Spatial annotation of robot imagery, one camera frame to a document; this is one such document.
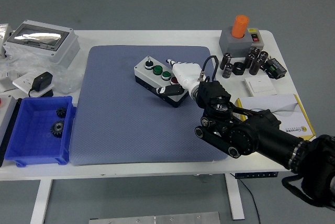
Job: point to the white wall socket plate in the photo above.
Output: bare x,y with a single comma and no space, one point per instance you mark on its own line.
22,81

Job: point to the black cylindrical capacitor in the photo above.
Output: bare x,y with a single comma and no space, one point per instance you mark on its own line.
228,71
255,66
249,61
225,61
262,57
255,52

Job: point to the grey block holder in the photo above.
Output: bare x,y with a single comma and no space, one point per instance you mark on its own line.
230,46

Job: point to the black table control panel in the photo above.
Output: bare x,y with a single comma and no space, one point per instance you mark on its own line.
257,175

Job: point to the grey-blue table mat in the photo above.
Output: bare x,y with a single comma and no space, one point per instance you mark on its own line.
117,129

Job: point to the large black gear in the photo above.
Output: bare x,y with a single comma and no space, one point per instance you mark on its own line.
57,129

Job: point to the black module with green terminal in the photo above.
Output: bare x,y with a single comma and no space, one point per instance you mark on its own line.
276,68

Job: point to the clear plastic bag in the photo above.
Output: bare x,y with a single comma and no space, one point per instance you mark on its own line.
65,77

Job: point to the orange cylinder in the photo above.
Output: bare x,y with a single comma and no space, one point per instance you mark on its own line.
240,26

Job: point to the small black gear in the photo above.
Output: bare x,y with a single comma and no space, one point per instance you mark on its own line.
61,112

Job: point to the white yellow cardboard box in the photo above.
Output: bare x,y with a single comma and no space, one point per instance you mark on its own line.
288,109

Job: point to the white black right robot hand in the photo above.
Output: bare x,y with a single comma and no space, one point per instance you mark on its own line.
184,73

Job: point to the black power adapter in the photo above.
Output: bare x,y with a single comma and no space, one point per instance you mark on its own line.
42,81

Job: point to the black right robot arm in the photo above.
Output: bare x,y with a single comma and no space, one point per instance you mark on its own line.
261,135

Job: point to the shiny foil packet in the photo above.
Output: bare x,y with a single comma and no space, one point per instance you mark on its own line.
4,35

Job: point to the grey four-button control box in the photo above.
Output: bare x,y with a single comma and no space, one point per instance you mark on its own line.
145,74

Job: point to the white table leg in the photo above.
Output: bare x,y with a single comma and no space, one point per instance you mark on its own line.
235,200
40,203

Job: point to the grey enclosure with clear window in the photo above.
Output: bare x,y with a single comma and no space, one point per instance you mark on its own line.
60,51

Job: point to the blue plastic bin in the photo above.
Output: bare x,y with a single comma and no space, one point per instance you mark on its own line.
31,145

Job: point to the white red-black switch box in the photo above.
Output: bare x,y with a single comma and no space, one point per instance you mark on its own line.
255,39

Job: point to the grey metal plate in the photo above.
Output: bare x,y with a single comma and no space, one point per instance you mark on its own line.
157,218

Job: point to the white wall switch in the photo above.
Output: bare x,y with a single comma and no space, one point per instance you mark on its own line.
261,85

